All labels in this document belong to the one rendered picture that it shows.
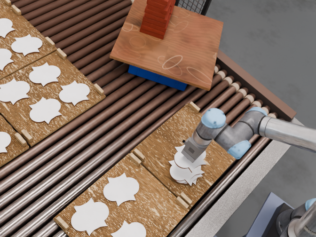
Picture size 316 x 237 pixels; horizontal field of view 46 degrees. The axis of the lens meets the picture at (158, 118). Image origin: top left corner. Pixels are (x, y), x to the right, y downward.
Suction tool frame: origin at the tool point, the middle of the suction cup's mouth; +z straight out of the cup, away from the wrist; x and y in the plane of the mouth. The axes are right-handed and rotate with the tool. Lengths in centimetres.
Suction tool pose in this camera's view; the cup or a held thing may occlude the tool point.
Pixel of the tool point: (189, 156)
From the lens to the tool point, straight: 154.0
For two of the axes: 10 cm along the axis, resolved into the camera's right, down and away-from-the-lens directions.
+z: -2.2, 5.4, 8.2
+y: -6.5, 5.4, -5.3
